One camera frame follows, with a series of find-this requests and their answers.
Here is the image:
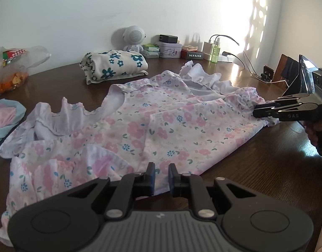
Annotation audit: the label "black cable with plug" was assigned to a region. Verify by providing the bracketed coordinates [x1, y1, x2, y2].
[222, 51, 259, 76]

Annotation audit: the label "folded cream teal-flowered garment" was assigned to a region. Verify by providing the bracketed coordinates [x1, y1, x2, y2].
[80, 49, 149, 85]

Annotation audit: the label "green and white packs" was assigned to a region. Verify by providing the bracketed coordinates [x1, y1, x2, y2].
[143, 43, 160, 59]

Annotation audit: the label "pink and blue garment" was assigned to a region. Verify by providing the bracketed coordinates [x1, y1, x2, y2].
[0, 98, 27, 158]

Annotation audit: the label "red box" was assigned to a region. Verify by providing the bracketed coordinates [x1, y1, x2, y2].
[181, 45, 203, 60]

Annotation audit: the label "clear plastic snack bag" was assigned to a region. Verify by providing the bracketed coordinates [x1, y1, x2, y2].
[0, 46, 51, 97]

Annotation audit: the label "wooden chair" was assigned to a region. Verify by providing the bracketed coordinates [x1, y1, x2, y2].
[272, 54, 296, 88]

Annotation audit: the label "printed tin box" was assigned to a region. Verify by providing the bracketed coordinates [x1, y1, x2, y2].
[158, 42, 182, 59]

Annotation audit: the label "person's right hand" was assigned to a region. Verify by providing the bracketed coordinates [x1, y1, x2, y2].
[305, 119, 322, 147]

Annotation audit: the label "green bottle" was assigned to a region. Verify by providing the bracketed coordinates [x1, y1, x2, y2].
[210, 38, 219, 63]

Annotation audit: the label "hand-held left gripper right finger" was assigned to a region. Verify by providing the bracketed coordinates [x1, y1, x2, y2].
[168, 163, 256, 220]

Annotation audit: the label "white charger plug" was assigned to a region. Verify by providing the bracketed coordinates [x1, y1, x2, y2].
[203, 41, 214, 61]

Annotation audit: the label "pink floral dress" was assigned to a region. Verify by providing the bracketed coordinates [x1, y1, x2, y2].
[0, 60, 279, 247]

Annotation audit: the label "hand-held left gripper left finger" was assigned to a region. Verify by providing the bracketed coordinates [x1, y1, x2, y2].
[66, 162, 155, 221]

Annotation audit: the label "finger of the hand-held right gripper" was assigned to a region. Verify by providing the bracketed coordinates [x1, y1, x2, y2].
[252, 102, 319, 122]
[266, 93, 311, 109]

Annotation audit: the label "white round robot speaker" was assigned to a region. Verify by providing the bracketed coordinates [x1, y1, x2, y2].
[122, 25, 147, 53]

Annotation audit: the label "black charger adapter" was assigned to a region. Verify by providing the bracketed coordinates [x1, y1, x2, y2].
[158, 34, 178, 44]

